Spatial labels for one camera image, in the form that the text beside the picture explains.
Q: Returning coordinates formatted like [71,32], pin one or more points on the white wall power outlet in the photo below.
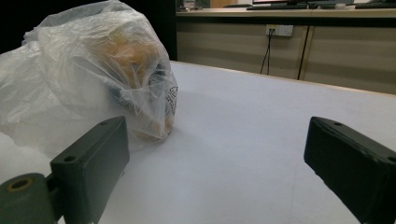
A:
[281,30]

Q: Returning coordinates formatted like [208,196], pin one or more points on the white table cover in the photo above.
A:
[233,140]

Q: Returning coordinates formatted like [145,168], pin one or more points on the black keyboard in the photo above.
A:
[373,5]
[280,6]

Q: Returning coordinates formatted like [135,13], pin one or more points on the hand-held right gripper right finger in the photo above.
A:
[351,161]

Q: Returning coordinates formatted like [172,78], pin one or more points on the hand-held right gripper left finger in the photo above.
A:
[90,161]

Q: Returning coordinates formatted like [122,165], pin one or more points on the clear plastic bag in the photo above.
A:
[62,77]

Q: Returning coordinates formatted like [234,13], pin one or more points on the white computer mouse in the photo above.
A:
[340,5]

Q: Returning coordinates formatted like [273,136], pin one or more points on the wooden desk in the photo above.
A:
[218,13]

